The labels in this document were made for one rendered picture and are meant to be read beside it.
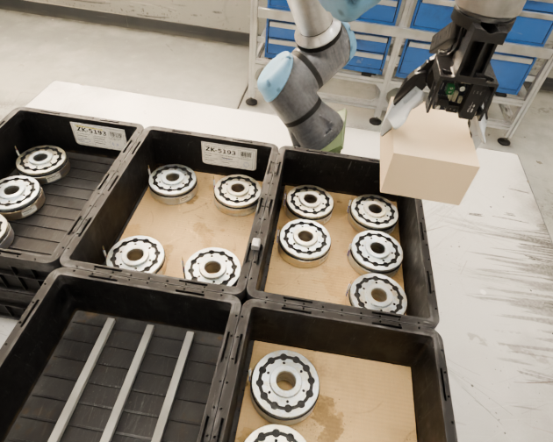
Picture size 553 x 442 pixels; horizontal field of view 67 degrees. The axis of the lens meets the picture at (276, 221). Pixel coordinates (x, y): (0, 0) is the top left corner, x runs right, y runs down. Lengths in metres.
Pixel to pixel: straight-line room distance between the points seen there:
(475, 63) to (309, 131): 0.60
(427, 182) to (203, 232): 0.45
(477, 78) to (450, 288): 0.59
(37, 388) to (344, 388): 0.46
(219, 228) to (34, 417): 0.44
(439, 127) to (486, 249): 0.55
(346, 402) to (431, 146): 0.40
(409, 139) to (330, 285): 0.31
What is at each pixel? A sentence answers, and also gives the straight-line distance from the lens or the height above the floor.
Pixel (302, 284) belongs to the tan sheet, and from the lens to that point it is 0.79.
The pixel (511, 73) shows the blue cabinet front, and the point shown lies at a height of 0.45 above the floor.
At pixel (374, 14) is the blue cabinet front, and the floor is 0.65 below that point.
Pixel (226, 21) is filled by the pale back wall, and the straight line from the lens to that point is 3.65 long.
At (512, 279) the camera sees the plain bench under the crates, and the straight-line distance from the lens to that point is 1.15.
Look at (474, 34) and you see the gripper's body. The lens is 0.56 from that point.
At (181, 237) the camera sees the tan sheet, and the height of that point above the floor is 0.83.
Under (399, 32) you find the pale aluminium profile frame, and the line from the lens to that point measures 2.58.
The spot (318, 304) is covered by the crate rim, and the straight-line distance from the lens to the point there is 0.65.
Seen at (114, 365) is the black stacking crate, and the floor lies 0.83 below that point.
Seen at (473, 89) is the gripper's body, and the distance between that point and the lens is 0.59.
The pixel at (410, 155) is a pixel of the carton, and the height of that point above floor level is 1.13.
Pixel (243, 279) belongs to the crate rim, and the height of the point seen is 0.93.
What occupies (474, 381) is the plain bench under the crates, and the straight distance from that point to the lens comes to 0.95.
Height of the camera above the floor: 1.47
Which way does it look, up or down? 46 degrees down
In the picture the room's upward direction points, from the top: 6 degrees clockwise
